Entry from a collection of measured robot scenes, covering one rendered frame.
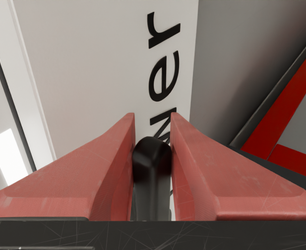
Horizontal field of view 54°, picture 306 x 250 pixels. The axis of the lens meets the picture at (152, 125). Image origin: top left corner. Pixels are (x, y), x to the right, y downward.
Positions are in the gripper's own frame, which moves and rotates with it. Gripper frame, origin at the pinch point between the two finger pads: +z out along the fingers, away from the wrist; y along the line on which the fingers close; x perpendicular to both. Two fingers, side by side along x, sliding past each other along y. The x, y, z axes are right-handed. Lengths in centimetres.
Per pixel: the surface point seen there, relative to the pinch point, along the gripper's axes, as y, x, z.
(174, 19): -1.1, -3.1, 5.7
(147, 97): 0.3, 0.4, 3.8
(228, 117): -9.2, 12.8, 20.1
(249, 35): -10.1, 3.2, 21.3
